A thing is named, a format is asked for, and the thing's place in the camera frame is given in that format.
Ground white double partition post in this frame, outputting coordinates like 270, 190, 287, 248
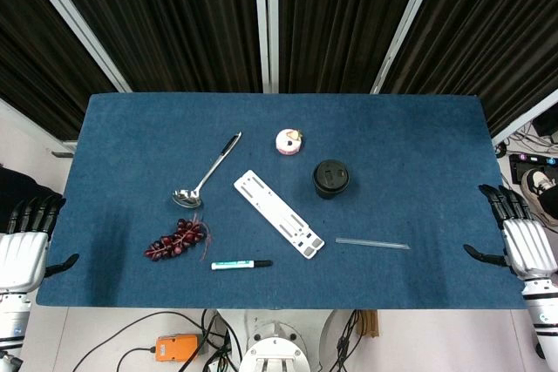
253, 0, 280, 94

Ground white black sneaker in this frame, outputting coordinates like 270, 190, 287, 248
521, 166, 554, 200

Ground white robot torso base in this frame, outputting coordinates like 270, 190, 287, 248
238, 310, 311, 372

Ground steel ladle black handle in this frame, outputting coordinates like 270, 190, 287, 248
171, 131, 243, 209

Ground black cable bunch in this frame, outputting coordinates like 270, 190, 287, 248
333, 309, 365, 372

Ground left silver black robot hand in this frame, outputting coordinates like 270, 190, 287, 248
0, 196, 81, 294

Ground orange control box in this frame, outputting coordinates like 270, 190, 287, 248
155, 334, 203, 363

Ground pink white toy cake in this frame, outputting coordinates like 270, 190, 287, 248
274, 128, 303, 157

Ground clear plastic straw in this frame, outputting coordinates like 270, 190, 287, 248
335, 237, 412, 252

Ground black looped floor cable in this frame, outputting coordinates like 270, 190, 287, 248
69, 310, 245, 372

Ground white folding laptop stand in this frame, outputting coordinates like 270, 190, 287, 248
233, 169, 326, 261

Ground dark red toy grapes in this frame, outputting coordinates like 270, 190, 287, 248
144, 213, 214, 263

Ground black lidded paper cup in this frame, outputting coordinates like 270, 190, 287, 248
310, 159, 351, 201

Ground green white marker pen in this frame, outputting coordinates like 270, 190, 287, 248
210, 259, 274, 272

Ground black floor power strip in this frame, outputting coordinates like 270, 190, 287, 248
508, 152, 558, 182

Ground white partition frame post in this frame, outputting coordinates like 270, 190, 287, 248
370, 0, 447, 95
492, 88, 558, 146
14, 0, 133, 94

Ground blue felt table cloth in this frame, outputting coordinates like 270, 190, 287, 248
35, 92, 538, 311

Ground tangled grey cable bundle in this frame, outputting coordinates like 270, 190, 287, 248
494, 121, 558, 159

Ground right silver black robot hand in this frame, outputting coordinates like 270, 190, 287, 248
462, 184, 558, 281

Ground dark pleated curtain panel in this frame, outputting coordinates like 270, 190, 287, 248
383, 0, 558, 138
41, 0, 264, 94
0, 0, 119, 142
277, 0, 431, 95

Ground small wooden block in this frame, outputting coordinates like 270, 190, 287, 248
358, 309, 380, 339

